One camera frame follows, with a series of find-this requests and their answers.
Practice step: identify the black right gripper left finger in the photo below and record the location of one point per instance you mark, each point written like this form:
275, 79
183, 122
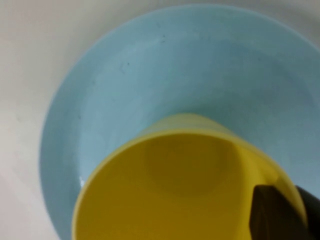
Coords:
270, 217

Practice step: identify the yellow plastic cup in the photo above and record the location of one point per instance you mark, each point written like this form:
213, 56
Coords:
162, 187

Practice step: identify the light blue round plate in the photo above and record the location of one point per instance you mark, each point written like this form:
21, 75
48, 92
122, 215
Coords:
175, 75

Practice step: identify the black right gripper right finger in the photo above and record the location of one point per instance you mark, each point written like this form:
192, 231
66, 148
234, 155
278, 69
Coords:
313, 215

